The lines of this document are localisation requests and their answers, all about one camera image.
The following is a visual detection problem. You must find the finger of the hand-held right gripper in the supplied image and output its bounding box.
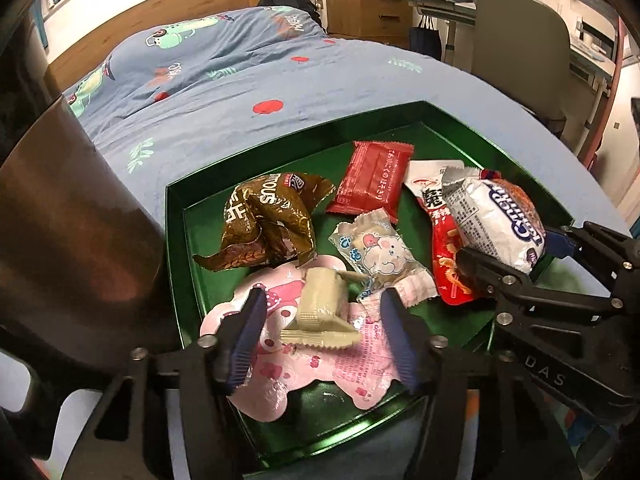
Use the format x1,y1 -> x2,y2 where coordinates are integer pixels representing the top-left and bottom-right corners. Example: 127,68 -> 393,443
544,220 -> 640,287
456,246 -> 631,331

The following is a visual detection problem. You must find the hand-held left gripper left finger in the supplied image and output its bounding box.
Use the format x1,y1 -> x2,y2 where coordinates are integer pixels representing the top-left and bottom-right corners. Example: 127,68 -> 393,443
65,285 -> 268,480

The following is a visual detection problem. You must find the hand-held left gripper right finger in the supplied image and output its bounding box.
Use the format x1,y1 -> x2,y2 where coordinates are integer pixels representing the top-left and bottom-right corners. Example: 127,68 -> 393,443
380,290 -> 583,480

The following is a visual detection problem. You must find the white purple snack packet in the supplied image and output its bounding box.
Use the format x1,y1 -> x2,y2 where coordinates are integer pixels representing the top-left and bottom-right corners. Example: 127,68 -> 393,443
442,167 -> 547,276

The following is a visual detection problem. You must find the red silver snack packet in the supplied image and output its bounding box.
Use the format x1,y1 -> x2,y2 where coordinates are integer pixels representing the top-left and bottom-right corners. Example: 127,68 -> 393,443
404,160 -> 493,307

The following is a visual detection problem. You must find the pink cartoon snack packet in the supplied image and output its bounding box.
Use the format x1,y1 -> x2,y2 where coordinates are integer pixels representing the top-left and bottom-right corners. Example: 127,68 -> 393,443
200,255 -> 408,422

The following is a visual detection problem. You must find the cream candy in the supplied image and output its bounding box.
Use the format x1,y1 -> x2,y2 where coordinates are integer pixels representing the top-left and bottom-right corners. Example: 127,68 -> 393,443
279,266 -> 366,352

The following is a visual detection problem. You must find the clear sheep candy packet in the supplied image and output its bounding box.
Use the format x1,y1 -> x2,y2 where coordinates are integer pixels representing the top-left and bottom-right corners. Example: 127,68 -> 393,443
327,207 -> 438,308

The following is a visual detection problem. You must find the brown crinkled snack wrapper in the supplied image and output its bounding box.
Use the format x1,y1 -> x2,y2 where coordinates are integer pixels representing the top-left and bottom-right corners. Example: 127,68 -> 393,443
192,172 -> 336,272

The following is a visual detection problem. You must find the green tray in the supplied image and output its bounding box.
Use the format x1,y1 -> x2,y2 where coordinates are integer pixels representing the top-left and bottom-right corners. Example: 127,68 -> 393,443
164,101 -> 576,471

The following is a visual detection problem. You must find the red rectangular snack packet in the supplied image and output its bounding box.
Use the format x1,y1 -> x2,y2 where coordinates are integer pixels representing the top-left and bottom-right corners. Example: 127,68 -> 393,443
326,141 -> 415,224

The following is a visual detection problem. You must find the white desk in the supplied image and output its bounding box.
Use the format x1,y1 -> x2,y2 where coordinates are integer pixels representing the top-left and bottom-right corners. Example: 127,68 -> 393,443
407,0 -> 621,101

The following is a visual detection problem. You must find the grey chair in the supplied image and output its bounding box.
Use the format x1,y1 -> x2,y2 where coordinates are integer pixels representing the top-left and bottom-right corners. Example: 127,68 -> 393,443
470,0 -> 573,136

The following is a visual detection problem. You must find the red framed mirror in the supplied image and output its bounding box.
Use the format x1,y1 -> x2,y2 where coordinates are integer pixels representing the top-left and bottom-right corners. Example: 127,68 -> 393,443
580,15 -> 640,171

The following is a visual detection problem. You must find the dark tote bag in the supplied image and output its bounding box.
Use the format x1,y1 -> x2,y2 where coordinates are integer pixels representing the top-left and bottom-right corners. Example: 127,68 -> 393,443
409,15 -> 443,58

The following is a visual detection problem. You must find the printed blue blanket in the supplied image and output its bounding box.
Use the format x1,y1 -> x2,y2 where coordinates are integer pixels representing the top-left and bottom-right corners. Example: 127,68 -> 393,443
0,5 -> 640,480

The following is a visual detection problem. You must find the wooden drawer cabinet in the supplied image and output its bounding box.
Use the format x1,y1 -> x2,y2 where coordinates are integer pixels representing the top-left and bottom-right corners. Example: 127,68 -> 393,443
325,0 -> 416,50

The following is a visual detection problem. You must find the wooden headboard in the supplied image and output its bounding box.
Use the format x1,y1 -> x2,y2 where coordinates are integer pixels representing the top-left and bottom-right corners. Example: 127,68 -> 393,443
44,0 -> 265,93

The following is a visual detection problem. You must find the teal curtain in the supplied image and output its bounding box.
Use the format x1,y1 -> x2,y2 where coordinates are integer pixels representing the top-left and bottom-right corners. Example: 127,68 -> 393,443
31,5 -> 50,50

